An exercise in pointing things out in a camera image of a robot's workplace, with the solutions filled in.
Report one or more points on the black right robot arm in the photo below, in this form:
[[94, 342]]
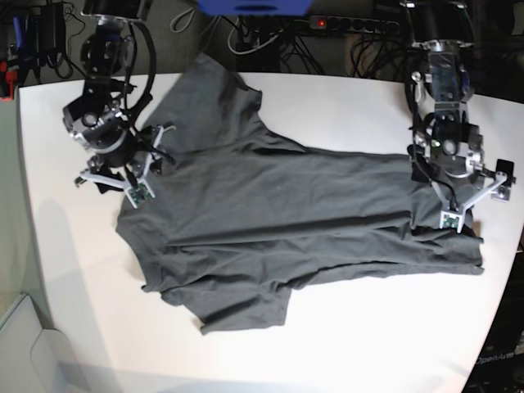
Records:
[[101, 119]]

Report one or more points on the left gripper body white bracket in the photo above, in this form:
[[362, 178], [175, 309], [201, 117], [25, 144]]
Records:
[[459, 193]]

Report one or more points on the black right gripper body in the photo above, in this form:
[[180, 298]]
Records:
[[125, 165]]

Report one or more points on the dark grey t-shirt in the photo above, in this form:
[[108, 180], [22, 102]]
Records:
[[243, 216]]

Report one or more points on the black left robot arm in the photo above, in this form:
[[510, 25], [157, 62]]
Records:
[[447, 149]]

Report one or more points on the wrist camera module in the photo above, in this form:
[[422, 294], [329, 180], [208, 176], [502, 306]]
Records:
[[452, 220], [138, 195]]

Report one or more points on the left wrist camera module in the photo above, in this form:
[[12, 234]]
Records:
[[452, 220]]

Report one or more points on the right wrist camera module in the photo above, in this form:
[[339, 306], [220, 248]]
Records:
[[138, 195]]

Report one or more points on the blue plastic box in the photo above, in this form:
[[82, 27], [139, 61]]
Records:
[[255, 7]]

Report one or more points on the black power strip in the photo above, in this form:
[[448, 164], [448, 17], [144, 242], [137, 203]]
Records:
[[345, 25]]

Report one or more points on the red black clamp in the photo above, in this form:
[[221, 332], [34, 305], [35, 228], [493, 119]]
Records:
[[8, 80]]

